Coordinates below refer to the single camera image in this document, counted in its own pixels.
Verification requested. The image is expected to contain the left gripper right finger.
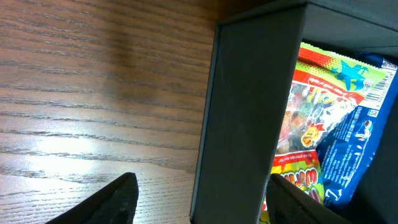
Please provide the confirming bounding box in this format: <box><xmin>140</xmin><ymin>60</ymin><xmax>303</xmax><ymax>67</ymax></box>
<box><xmin>266</xmin><ymin>174</ymin><xmax>350</xmax><ymax>224</ymax></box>

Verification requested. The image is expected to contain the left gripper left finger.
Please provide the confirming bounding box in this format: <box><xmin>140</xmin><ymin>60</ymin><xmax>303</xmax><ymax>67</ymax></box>
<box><xmin>47</xmin><ymin>172</ymin><xmax>139</xmax><ymax>224</ymax></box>

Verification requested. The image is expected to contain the blue cookie roll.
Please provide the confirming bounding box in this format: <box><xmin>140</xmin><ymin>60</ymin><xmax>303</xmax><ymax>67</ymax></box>
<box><xmin>317</xmin><ymin>53</ymin><xmax>397</xmax><ymax>208</ymax></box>

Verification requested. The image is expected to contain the green gummy worms bag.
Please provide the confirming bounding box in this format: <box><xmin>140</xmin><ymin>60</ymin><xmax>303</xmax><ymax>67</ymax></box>
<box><xmin>260</xmin><ymin>43</ymin><xmax>397</xmax><ymax>223</ymax></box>

